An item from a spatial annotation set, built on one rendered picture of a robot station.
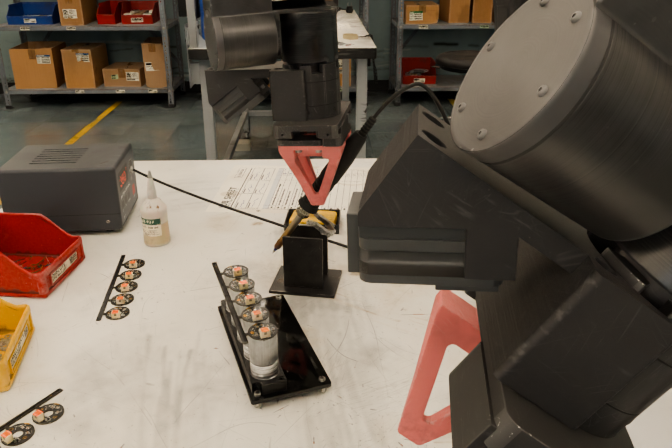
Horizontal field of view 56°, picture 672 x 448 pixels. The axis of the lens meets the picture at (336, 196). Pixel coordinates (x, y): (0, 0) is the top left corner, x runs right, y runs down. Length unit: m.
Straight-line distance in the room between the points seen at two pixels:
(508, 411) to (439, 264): 0.05
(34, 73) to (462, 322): 4.85
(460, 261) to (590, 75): 0.08
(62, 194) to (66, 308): 0.20
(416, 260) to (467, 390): 0.05
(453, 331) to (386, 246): 0.11
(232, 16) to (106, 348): 0.34
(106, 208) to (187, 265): 0.16
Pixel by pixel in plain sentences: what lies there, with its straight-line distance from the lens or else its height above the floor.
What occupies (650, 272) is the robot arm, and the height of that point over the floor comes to 1.02.
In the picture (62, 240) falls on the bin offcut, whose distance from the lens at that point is 0.86.
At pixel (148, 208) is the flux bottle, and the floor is 0.80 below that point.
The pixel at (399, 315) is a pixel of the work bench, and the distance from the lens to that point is 0.69.
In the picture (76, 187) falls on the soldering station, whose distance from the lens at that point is 0.90.
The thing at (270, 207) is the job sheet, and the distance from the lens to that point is 0.95.
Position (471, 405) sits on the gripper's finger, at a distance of 0.24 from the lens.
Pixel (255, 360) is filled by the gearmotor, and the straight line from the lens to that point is 0.56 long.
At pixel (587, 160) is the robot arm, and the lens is 0.18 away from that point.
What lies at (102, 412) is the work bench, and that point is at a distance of 0.60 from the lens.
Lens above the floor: 1.12
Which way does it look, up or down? 22 degrees down
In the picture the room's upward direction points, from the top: straight up
